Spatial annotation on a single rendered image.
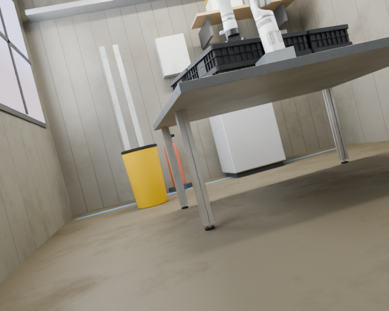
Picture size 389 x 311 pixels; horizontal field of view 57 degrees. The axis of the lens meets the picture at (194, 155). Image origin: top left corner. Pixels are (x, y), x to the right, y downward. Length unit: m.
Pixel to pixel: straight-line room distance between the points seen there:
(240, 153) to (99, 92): 1.92
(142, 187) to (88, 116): 1.54
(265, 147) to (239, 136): 0.32
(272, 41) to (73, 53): 3.40
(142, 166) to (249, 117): 1.36
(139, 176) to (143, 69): 1.76
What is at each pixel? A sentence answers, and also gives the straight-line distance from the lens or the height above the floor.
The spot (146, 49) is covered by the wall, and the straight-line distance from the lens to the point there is 4.83.
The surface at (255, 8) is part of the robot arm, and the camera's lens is 1.85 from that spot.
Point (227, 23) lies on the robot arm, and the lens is 2.05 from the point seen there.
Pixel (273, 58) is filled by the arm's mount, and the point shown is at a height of 0.76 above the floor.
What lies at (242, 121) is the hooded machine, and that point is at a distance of 4.03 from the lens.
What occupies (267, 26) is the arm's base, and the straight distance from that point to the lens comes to 1.82.
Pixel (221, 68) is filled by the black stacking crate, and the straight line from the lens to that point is 1.87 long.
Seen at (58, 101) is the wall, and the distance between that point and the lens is 4.74.
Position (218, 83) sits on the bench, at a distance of 1.39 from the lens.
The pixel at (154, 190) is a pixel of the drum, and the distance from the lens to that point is 3.46.
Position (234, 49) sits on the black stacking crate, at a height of 0.89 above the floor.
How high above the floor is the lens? 0.46
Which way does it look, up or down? 1 degrees down
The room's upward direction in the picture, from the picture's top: 14 degrees counter-clockwise
